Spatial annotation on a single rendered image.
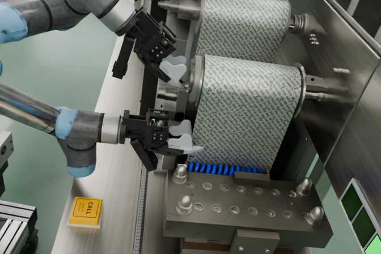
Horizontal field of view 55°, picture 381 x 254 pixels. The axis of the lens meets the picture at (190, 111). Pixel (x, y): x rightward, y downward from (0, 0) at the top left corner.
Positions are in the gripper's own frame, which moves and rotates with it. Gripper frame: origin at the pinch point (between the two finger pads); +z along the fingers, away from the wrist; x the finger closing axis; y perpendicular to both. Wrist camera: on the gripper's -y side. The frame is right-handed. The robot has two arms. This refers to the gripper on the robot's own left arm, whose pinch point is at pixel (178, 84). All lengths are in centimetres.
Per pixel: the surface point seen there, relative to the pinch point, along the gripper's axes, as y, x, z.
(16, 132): -152, 115, 10
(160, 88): -5.6, 2.9, -0.7
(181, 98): -3.1, 1.6, 4.6
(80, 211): -36.8, -16.9, 4.1
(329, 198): -18, 83, 170
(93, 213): -34.6, -17.0, 6.7
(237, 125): 5.3, -5.7, 16.3
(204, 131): -1.9, -5.7, 12.3
